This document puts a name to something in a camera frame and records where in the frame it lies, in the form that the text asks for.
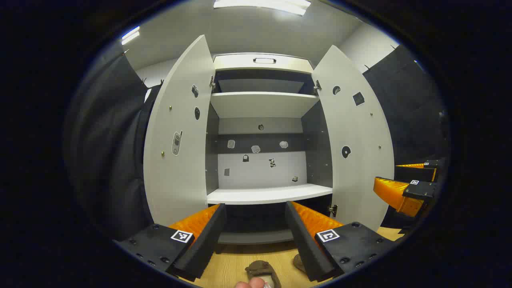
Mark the ceiling light panel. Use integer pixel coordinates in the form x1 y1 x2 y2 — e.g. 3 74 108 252
214 0 311 16
121 26 140 45

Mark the brown fuzzy shoe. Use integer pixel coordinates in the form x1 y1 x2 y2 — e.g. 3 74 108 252
245 260 282 288
293 254 308 274

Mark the white shoe cabinet door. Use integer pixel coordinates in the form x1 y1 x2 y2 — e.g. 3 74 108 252
311 45 396 232
143 35 216 226

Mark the white shoe cabinet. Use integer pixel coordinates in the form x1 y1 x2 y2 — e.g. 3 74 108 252
205 53 334 245

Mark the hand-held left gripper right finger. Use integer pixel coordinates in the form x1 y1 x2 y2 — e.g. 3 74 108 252
285 201 397 282

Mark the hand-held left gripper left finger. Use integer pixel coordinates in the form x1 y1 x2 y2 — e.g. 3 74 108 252
113 203 227 282

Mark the black backdrop cloth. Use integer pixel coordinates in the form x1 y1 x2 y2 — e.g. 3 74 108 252
362 44 450 228
64 50 164 240

